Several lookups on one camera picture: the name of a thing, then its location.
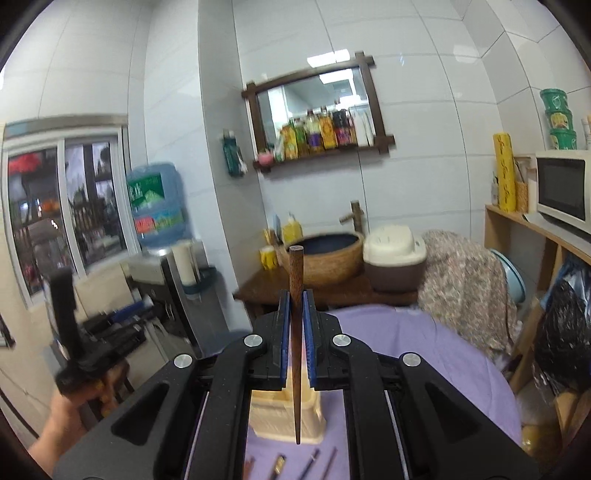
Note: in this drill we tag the grey water dispenser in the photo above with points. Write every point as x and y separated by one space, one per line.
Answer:
194 318

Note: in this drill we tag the brown wooden chopstick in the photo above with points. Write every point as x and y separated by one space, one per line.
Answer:
328 461
296 277

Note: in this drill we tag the light blue plastic basin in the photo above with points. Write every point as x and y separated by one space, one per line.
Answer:
510 277

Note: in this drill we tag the small clear bottle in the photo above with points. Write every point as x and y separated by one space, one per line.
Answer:
495 191

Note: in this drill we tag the green instant noodle bowl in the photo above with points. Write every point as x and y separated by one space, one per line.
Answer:
559 121
563 140
554 99

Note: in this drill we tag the bamboo style faucet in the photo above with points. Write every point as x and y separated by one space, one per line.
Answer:
354 214

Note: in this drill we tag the green hanging packet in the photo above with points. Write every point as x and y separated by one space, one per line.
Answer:
233 154

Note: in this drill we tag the white microwave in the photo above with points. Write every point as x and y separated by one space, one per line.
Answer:
561 189

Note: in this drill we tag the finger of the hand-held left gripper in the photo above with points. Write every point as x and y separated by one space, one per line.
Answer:
124 318
124 341

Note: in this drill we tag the woven pattern basin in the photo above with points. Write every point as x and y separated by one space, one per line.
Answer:
332 265

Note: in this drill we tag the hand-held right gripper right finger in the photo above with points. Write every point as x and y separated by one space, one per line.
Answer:
308 332

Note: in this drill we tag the blue water jug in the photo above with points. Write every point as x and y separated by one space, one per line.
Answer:
157 203

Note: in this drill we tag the woven stick holder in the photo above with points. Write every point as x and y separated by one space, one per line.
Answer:
521 196

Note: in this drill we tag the white brown rice cooker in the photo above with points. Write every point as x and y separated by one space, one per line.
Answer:
392 254

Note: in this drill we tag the wooden framed mirror shelf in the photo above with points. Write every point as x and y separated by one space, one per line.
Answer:
249 129

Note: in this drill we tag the orange yellow plastic bag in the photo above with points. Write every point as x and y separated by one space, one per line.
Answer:
549 429

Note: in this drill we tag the dark brown chopstick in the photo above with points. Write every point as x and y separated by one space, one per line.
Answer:
308 464

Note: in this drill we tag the black plastic bag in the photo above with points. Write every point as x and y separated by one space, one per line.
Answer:
568 332

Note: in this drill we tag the purple floral tablecloth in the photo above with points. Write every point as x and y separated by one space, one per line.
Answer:
438 360

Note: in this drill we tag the wooden shelf unit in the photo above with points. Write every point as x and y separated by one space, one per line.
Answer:
498 230

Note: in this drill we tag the person's left forearm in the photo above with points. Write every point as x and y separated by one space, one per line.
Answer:
51 450

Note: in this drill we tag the sliding window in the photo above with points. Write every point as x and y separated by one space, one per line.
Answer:
41 207

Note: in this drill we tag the yellow soap bottle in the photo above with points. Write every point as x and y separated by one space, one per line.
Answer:
292 230

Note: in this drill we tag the yellow cup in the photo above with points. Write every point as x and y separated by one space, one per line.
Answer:
268 259

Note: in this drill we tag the cream perforated utensil holder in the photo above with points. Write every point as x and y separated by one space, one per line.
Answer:
272 415

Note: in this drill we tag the person's left hand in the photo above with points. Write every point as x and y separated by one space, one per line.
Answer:
74 410

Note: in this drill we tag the stack of white paper cups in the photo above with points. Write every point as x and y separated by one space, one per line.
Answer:
184 261

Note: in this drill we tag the blue-grey cup holder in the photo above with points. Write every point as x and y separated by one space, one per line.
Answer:
205 279

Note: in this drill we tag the yellow roll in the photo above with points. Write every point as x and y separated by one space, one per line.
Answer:
504 175

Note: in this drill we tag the row of condiment bottles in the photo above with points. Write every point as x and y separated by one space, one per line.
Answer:
323 134

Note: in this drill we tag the floral cloth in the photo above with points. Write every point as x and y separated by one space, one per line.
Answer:
461 286

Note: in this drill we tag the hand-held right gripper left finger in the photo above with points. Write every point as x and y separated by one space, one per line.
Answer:
286 332

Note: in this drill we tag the dark wooden washstand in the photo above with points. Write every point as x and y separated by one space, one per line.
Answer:
286 295

